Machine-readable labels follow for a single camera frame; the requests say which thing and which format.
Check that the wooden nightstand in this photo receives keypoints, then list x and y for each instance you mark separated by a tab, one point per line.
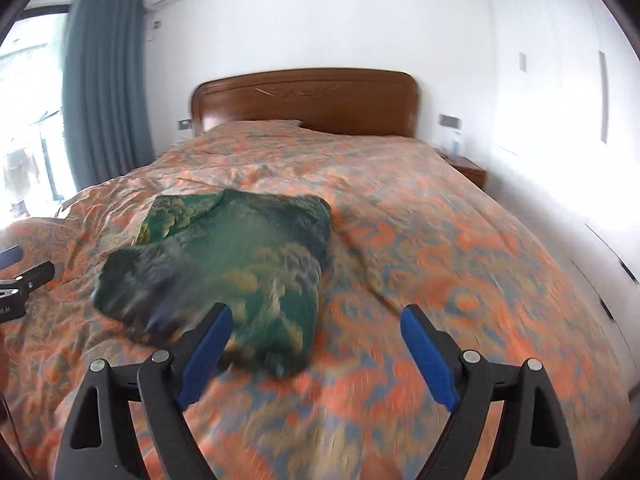
470	170

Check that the white wardrobe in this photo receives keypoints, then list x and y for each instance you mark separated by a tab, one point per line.
560	110

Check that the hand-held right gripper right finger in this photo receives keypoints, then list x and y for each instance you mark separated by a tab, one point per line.
430	355

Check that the grey-blue curtain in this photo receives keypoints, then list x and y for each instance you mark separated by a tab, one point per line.
105	100

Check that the green printed garment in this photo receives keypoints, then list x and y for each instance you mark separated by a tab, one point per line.
240	260

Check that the window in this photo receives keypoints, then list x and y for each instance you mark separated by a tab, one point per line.
30	85

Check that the wooden headboard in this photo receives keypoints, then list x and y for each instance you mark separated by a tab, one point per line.
310	105

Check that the orange patterned quilt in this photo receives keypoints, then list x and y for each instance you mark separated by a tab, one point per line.
400	220

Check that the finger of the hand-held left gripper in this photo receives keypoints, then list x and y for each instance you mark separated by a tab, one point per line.
30	277
10	256

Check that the wide wall switch panel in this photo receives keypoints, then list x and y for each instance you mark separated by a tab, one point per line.
449	120

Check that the small clear bottle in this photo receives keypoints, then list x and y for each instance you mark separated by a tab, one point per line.
455	142

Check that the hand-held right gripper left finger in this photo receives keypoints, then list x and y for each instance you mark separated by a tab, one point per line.
210	350

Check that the orange patterned pillow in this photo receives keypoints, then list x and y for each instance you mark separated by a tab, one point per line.
260	126

